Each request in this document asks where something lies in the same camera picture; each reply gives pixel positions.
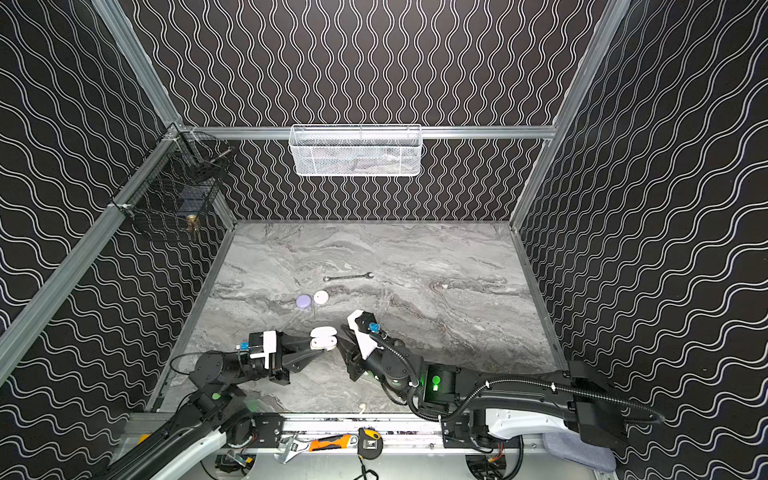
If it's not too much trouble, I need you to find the grey cloth pad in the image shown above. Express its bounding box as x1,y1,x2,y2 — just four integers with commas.
542,432,616,473

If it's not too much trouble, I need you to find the purple earbud charging case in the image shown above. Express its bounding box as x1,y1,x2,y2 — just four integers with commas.
295,294,313,309

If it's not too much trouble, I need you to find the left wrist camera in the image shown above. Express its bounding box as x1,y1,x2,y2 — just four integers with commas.
237,330,278,370

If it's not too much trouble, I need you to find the black wire basket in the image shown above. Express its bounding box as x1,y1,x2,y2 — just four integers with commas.
117,131,234,244

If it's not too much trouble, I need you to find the white wire mesh basket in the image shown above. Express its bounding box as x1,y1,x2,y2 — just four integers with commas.
288,124,424,177

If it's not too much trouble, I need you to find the white earbud charging case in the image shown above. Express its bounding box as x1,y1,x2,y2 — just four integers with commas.
313,290,330,305

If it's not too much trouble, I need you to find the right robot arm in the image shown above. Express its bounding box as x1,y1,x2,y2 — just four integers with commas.
338,325,666,450

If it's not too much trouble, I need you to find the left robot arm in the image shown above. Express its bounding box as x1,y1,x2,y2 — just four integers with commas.
95,327,337,479

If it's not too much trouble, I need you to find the silver combination wrench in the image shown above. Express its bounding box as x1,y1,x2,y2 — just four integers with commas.
323,272,374,282

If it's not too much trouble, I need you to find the orange adjustable wrench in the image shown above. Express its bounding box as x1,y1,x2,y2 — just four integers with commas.
274,434,359,464

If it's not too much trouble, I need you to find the brass padlock in basket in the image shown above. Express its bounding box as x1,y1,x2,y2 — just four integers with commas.
185,214,200,235

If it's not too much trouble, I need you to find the black yellow tape measure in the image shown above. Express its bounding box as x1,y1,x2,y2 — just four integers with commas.
357,428,384,460

